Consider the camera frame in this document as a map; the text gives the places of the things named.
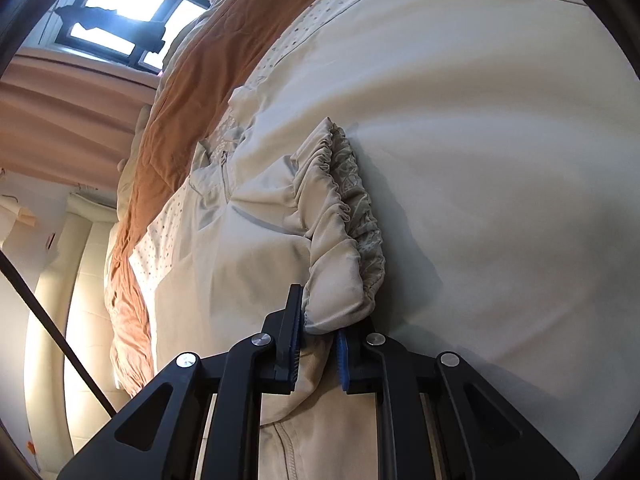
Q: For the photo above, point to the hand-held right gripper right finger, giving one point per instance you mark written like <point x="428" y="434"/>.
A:
<point x="342" y="360"/>

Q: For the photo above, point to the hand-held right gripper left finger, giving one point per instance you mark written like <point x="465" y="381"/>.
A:
<point x="296" y="340"/>

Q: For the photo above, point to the beige jacket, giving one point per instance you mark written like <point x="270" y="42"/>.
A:
<point x="450" y="185"/>

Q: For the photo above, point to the floral white bedsheet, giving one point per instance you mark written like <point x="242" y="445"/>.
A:
<point x="160" y="240"/>

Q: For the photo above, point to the orange blanket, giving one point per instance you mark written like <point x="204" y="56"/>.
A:
<point x="170" y="125"/>

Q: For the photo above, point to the peach curtain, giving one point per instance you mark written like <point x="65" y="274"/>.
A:
<point x="60" y="120"/>

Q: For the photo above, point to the black framed window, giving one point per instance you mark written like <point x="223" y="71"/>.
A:
<point x="125" y="0"/>

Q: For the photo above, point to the cream padded bed frame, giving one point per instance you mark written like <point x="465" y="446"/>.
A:
<point x="85" y="310"/>

